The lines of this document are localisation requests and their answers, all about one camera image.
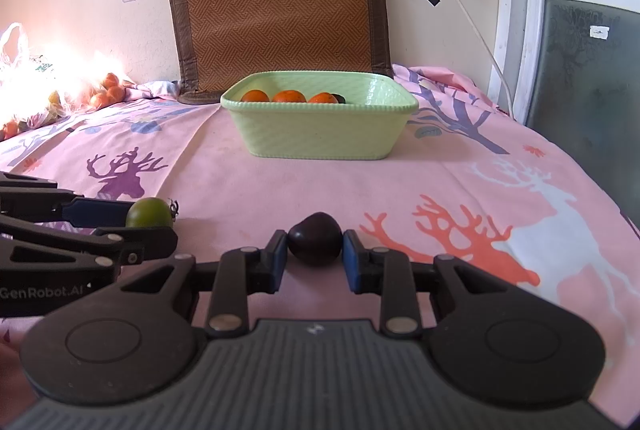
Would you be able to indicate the pink printed bedsheet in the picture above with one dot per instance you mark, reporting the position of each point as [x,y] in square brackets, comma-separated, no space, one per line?
[300,185]

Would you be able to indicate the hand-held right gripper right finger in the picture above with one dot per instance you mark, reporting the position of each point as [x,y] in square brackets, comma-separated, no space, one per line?
[352,265]

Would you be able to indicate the white door sticker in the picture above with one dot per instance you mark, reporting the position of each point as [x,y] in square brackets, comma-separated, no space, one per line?
[598,32]

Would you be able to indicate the tangerine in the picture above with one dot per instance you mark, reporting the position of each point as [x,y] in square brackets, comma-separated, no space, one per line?
[289,97]
[322,99]

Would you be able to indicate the frosted glass door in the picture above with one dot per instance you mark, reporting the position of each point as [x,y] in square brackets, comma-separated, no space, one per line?
[585,85]

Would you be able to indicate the dark purple cherry tomato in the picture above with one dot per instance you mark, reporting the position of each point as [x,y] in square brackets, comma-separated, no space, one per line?
[315,240]

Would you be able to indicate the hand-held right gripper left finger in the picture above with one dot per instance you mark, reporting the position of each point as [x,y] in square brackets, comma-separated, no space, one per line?
[277,265]

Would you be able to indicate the orange cherry tomato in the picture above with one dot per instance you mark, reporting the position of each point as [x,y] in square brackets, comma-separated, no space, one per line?
[255,97]

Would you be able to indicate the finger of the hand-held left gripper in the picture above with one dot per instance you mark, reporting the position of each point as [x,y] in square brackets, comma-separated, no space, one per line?
[150,242]
[100,214]

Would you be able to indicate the pile of tangerines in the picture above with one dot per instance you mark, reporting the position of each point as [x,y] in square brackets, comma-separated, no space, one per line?
[111,91]

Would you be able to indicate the brown woven seat cushion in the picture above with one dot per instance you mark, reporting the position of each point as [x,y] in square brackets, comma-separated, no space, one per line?
[275,10]

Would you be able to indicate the white door frame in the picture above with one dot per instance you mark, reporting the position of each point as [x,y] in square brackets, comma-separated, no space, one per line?
[520,10]

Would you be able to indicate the clear plastic bag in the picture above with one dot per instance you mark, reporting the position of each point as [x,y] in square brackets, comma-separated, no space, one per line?
[15,55]

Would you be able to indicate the green cherry tomato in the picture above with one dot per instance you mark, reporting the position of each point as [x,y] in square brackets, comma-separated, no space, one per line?
[147,212]
[340,99]

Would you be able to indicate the light green plastic basket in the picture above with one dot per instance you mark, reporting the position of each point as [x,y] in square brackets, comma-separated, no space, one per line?
[320,130]

